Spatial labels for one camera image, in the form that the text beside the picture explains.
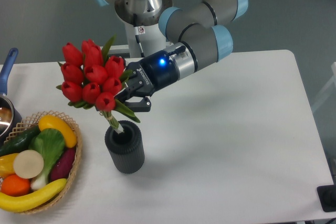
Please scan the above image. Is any orange fruit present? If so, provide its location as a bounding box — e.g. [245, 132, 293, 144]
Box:
[1, 174, 30, 197]

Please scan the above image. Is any red tulip bouquet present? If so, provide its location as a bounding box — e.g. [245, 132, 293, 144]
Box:
[57, 37, 140, 133]

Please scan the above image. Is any yellow banana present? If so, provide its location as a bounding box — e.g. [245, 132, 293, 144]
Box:
[1, 178, 67, 213]

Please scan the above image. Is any purple sweet potato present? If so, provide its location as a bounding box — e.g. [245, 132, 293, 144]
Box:
[49, 148, 76, 182]

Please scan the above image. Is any black pedestal cable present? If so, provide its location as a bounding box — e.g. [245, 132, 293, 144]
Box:
[132, 13, 146, 58]

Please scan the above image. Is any green cucumber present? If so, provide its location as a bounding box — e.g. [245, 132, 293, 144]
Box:
[1, 125, 40, 156]

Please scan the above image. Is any dark grey ribbed vase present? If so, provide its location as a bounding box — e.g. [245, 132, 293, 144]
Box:
[104, 120, 145, 174]

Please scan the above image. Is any woven wicker basket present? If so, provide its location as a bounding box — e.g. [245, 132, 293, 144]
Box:
[6, 111, 82, 214]

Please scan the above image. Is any beige round disc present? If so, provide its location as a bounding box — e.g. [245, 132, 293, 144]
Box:
[13, 150, 44, 179]

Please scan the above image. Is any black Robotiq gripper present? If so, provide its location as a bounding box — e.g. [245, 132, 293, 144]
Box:
[115, 50, 180, 112]

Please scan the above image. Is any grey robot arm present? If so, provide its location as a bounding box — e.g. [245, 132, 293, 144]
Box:
[96, 0, 248, 112]

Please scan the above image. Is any green bok choy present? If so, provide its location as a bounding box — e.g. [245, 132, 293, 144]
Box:
[29, 129, 65, 191]

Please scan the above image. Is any black device at edge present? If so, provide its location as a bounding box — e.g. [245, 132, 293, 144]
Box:
[317, 185, 335, 212]

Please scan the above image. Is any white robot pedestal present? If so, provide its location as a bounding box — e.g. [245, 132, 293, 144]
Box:
[110, 0, 173, 58]

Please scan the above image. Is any yellow bell pepper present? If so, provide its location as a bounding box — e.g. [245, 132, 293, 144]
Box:
[0, 153, 18, 178]

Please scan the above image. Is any blue handled saucepan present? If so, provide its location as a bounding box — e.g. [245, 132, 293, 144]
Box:
[1, 48, 22, 146]

